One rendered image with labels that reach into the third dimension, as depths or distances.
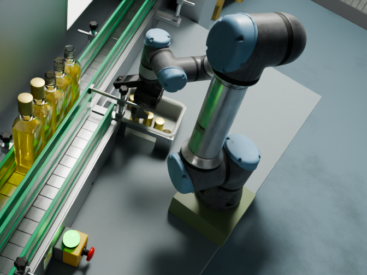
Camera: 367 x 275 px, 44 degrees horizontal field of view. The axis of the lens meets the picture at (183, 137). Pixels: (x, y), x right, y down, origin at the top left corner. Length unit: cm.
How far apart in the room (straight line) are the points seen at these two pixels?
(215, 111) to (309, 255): 154
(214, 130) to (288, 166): 169
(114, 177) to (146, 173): 11
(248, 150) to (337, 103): 210
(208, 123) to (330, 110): 223
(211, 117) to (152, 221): 48
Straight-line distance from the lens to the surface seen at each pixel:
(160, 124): 157
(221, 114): 105
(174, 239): 140
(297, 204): 261
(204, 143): 112
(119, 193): 145
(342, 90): 346
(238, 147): 126
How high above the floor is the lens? 197
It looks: 48 degrees down
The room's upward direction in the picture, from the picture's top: 19 degrees clockwise
